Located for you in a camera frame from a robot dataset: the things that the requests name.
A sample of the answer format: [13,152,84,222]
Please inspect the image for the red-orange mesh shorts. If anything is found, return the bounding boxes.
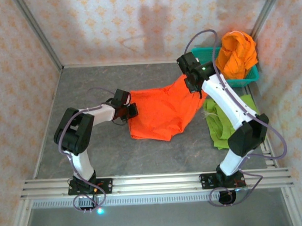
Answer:
[126,72,210,144]

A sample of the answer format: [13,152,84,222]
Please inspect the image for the light orange shorts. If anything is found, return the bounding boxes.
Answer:
[214,30,260,81]

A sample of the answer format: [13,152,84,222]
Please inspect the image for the green shorts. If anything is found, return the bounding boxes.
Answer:
[202,93,262,151]

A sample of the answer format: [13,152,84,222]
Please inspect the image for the teal plastic basket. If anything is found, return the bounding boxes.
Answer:
[190,44,260,90]

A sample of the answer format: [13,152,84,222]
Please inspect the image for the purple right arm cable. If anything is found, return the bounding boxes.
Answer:
[182,26,289,209]

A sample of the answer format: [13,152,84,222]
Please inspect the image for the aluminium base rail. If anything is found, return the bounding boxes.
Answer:
[20,168,294,201]

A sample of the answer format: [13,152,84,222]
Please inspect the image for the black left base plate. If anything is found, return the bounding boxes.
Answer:
[67,178,114,196]

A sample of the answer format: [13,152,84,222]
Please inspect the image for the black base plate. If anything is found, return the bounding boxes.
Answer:
[67,178,114,196]
[198,172,246,191]

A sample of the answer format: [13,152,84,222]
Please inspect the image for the slotted grey cable duct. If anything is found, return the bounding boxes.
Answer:
[32,190,248,210]

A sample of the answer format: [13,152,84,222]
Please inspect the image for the aluminium right frame post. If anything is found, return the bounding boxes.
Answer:
[248,0,286,39]

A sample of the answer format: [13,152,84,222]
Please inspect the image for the aluminium frame post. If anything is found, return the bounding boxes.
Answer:
[248,0,286,39]
[12,0,64,75]

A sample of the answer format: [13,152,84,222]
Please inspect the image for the aluminium left frame post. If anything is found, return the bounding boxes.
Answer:
[12,0,64,75]

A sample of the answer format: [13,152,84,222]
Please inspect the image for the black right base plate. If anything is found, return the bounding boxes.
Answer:
[198,172,246,191]

